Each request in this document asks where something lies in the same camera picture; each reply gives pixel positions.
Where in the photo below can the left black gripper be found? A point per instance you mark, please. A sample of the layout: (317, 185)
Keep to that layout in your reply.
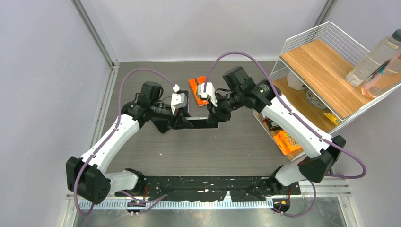
(178, 120)

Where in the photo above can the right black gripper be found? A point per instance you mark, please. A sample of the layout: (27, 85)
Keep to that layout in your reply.
(217, 115)

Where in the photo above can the orange razor box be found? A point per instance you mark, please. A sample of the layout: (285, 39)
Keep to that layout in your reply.
(194, 87)

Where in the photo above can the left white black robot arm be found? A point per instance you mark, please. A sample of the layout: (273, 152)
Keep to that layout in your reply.
(87, 176)

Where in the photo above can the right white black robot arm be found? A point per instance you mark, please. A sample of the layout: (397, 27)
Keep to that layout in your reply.
(321, 149)

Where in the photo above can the bare black phone left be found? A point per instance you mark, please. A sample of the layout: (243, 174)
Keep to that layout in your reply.
(162, 125)

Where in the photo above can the phone in lilac case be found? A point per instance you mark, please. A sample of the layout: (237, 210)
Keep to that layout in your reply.
(187, 99)

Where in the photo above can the dark snack bar packet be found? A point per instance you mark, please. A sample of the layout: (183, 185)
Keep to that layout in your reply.
(272, 126)

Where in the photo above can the orange packet under shelf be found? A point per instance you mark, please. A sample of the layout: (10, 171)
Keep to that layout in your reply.
(287, 144)

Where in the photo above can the white round container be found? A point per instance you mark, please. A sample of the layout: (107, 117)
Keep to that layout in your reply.
(294, 82)

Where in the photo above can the yellow snack packet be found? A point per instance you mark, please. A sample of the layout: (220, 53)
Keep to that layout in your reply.
(332, 117)

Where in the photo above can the pink tinted bottle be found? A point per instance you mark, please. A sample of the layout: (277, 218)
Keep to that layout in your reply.
(386, 77)

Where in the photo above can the clear water bottle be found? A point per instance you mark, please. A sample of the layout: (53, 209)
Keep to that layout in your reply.
(373, 60)

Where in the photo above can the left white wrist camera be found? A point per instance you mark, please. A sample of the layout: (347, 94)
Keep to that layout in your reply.
(177, 99)

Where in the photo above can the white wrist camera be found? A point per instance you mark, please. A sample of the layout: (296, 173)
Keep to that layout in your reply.
(206, 91)
(177, 99)

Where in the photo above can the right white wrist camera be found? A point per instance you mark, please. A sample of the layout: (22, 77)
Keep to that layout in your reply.
(206, 91)

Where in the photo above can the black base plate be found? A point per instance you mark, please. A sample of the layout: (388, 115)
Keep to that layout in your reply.
(203, 188)

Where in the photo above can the white wire wooden shelf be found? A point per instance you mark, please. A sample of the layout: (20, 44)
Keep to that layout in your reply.
(321, 58)

